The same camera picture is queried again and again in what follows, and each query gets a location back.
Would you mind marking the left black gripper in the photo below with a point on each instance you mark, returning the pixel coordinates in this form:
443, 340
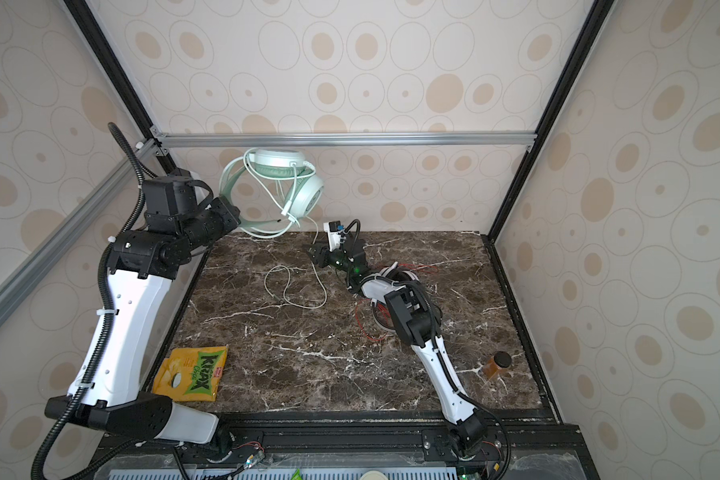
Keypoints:
231, 214

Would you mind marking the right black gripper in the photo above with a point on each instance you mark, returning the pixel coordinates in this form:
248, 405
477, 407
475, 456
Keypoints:
323, 251

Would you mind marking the mint green headphones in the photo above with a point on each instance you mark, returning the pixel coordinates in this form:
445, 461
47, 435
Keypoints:
288, 179

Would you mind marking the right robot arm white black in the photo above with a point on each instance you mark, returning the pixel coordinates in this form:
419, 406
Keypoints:
416, 320

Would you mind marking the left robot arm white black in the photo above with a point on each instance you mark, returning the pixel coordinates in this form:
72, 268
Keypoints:
134, 275

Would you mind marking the white black red headphones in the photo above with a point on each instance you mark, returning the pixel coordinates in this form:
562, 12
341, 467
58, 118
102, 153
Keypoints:
386, 287

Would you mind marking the yellow green snack bag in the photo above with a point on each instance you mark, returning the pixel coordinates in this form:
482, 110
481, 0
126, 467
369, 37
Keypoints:
191, 374

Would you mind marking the amber bottle black cap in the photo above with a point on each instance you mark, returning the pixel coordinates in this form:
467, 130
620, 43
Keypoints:
499, 362

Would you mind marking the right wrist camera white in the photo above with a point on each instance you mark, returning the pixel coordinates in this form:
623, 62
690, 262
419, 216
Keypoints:
335, 232

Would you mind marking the horizontal aluminium frame bar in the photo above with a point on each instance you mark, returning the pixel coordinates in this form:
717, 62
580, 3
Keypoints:
356, 139

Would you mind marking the left diagonal aluminium frame bar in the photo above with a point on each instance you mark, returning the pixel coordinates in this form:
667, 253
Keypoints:
15, 289

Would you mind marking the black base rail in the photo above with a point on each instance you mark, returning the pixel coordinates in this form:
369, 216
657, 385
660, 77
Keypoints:
336, 445

